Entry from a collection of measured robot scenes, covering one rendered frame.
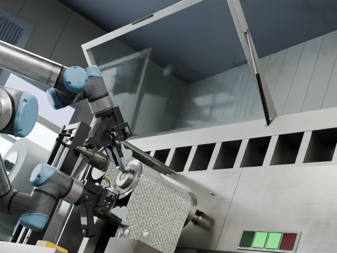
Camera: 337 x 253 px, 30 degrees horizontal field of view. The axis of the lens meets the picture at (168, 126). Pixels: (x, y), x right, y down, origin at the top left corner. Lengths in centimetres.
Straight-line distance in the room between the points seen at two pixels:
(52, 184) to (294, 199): 74
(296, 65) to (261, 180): 270
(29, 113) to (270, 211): 86
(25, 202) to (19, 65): 41
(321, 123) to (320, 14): 251
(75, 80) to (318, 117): 80
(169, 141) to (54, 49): 297
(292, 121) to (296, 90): 241
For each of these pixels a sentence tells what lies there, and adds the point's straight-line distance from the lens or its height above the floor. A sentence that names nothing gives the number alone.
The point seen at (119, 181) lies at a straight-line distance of 214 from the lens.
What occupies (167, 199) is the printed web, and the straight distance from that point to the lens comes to 216.
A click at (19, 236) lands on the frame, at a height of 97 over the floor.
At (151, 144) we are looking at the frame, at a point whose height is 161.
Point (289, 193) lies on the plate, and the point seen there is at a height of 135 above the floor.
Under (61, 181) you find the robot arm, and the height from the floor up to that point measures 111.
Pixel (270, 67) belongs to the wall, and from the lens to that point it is 506.
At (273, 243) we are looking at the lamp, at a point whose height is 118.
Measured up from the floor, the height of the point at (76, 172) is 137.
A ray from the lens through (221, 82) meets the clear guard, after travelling 246.
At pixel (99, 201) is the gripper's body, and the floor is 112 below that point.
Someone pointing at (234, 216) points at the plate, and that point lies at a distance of 217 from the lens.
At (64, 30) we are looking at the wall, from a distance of 565.
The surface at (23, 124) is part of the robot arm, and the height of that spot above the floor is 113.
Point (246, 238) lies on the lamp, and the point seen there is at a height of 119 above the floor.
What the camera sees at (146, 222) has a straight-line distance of 211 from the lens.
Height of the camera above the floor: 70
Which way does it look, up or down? 21 degrees up
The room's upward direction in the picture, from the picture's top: 21 degrees clockwise
